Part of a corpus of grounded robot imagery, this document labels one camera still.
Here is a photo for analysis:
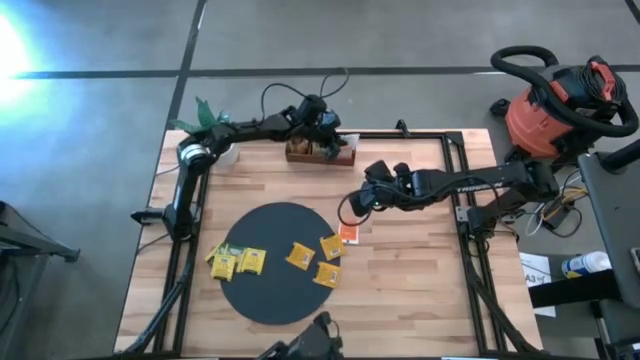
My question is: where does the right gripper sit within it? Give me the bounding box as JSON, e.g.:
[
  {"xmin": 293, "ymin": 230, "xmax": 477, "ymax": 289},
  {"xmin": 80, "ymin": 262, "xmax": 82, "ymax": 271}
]
[{"xmin": 348, "ymin": 159, "xmax": 427, "ymax": 217}]

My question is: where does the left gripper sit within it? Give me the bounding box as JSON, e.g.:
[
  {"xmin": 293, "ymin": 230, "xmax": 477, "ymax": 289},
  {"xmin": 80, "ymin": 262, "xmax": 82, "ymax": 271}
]
[{"xmin": 298, "ymin": 93, "xmax": 350, "ymax": 161}]

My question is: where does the amber black tea bag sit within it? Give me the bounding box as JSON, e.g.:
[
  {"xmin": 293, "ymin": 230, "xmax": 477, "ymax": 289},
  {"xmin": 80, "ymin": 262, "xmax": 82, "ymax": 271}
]
[
  {"xmin": 313, "ymin": 261, "xmax": 343, "ymax": 290},
  {"xmin": 285, "ymin": 241, "xmax": 317, "ymax": 272},
  {"xmin": 319, "ymin": 233, "xmax": 347, "ymax": 262}
]

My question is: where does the wooden tea organizer box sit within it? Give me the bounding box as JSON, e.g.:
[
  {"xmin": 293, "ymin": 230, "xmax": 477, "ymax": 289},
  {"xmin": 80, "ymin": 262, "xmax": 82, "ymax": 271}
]
[{"xmin": 285, "ymin": 132, "xmax": 357, "ymax": 167}]

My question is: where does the yellow lemon tea bag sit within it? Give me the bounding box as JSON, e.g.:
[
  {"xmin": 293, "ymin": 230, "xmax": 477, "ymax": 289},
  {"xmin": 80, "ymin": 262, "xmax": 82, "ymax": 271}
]
[
  {"xmin": 209, "ymin": 253, "xmax": 237, "ymax": 283},
  {"xmin": 236, "ymin": 247, "xmax": 268, "ymax": 276}
]

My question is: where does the snake plant in white pot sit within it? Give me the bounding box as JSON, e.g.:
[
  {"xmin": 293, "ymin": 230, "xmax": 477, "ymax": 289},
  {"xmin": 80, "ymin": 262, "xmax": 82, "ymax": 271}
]
[{"xmin": 169, "ymin": 96, "xmax": 241, "ymax": 168}]

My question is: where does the round dark woven placemat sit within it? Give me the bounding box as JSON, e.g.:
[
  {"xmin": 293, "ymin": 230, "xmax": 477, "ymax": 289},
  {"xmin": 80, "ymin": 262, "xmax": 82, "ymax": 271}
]
[{"xmin": 219, "ymin": 201, "xmax": 342, "ymax": 326}]

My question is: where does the black handheld device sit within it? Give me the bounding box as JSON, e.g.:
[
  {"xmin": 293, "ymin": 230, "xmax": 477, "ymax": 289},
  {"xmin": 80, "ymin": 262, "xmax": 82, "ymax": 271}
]
[{"xmin": 258, "ymin": 310, "xmax": 346, "ymax": 360}]

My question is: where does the orange shop vacuum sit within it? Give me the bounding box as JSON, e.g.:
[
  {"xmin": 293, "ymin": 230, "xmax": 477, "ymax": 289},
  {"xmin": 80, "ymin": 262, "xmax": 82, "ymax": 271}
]
[{"xmin": 489, "ymin": 54, "xmax": 631, "ymax": 180}]

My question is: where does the white paper sheet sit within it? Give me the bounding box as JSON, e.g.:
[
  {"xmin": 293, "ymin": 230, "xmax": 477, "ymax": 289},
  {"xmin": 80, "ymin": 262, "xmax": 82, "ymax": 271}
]
[{"xmin": 518, "ymin": 252, "xmax": 558, "ymax": 319}]

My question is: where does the black power adapter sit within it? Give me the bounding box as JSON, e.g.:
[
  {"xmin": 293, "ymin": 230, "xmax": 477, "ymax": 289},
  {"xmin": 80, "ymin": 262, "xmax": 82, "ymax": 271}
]
[{"xmin": 541, "ymin": 199, "xmax": 577, "ymax": 232}]

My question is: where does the black bench bar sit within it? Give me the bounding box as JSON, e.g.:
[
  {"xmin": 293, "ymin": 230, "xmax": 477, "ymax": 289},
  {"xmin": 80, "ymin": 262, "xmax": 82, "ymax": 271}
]
[{"xmin": 528, "ymin": 268, "xmax": 624, "ymax": 310}]

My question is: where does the white blue spray can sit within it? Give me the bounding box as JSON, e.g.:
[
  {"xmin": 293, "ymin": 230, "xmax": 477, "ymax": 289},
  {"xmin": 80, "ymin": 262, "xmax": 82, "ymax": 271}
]
[{"xmin": 560, "ymin": 250, "xmax": 613, "ymax": 280}]

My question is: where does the grey office chair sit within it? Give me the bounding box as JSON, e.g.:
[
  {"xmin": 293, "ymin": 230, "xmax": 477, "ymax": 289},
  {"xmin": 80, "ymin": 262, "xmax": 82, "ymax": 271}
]
[{"xmin": 578, "ymin": 138, "xmax": 640, "ymax": 360}]

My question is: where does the dark grey furniture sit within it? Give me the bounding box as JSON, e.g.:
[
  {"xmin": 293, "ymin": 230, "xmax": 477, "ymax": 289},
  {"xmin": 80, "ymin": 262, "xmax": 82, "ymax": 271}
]
[{"xmin": 0, "ymin": 199, "xmax": 81, "ymax": 360}]

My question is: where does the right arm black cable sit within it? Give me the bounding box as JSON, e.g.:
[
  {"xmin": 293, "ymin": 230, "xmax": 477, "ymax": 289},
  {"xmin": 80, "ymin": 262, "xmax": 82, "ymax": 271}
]
[{"xmin": 337, "ymin": 189, "xmax": 374, "ymax": 227}]

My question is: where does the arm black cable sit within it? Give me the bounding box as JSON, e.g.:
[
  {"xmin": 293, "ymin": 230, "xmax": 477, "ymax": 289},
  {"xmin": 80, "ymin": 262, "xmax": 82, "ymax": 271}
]
[
  {"xmin": 337, "ymin": 189, "xmax": 374, "ymax": 227},
  {"xmin": 259, "ymin": 67, "xmax": 350, "ymax": 121}
]

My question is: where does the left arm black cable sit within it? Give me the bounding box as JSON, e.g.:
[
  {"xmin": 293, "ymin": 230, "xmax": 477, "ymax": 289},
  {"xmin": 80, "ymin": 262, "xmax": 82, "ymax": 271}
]
[{"xmin": 259, "ymin": 67, "xmax": 350, "ymax": 121}]

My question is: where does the white cable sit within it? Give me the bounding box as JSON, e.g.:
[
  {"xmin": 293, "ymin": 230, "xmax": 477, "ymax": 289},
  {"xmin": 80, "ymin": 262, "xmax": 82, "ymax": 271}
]
[{"xmin": 519, "ymin": 169, "xmax": 586, "ymax": 239}]

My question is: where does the black vacuum hose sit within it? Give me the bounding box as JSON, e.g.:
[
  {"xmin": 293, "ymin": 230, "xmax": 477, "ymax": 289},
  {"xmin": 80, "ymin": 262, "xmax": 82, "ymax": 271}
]
[{"xmin": 490, "ymin": 45, "xmax": 640, "ymax": 139}]

